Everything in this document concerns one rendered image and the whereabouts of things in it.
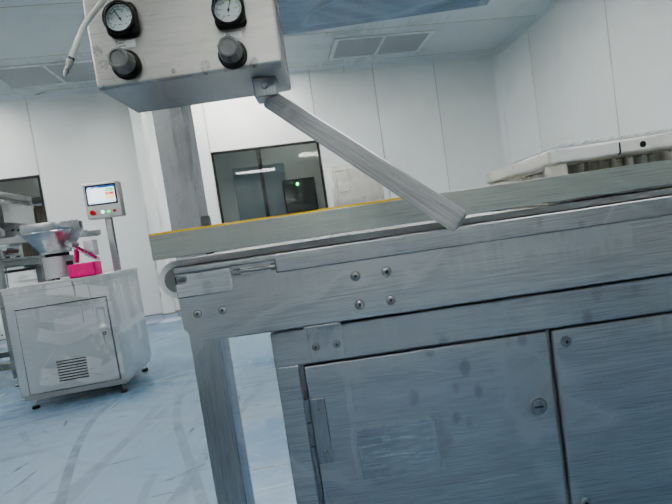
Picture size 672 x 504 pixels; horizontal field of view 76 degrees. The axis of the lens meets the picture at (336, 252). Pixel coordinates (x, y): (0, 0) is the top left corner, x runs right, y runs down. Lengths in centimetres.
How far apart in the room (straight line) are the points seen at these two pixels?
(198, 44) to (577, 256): 53
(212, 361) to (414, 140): 542
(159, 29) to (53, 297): 266
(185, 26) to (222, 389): 63
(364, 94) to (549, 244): 555
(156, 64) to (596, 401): 73
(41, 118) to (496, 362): 614
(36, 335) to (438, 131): 504
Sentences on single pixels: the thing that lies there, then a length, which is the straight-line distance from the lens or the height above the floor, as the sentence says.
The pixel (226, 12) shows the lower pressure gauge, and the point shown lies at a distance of 57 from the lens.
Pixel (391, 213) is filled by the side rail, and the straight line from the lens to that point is 55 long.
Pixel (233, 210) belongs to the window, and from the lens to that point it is 568.
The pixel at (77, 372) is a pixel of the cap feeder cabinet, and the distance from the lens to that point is 318.
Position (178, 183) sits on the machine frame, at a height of 96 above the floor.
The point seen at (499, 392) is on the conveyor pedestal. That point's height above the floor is 56.
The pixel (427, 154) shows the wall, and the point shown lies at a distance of 612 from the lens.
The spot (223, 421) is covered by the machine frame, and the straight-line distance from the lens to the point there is 94.
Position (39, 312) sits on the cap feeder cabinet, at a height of 59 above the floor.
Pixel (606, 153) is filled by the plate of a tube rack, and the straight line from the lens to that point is 67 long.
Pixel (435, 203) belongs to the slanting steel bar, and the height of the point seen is 84.
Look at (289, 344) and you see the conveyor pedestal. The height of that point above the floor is 68.
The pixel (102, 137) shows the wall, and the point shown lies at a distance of 613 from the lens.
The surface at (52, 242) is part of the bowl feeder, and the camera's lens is 334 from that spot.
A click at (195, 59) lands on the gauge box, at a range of 57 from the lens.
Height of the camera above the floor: 83
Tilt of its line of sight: 3 degrees down
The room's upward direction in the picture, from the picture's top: 8 degrees counter-clockwise
